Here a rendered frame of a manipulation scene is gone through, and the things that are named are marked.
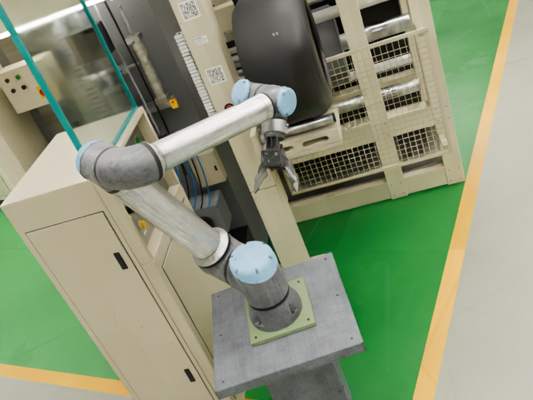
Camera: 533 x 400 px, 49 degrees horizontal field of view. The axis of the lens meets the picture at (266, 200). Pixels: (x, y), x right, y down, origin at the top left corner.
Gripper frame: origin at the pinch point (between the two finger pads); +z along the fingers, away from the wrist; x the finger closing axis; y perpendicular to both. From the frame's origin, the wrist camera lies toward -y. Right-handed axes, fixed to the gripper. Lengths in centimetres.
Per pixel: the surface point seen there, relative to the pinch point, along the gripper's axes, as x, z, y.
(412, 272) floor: 42, 23, -108
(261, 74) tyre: -10, -51, -17
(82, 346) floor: -141, 61, -110
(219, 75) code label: -33, -59, -32
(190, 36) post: -41, -72, -19
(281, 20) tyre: 0, -70, -12
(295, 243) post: -14, 7, -98
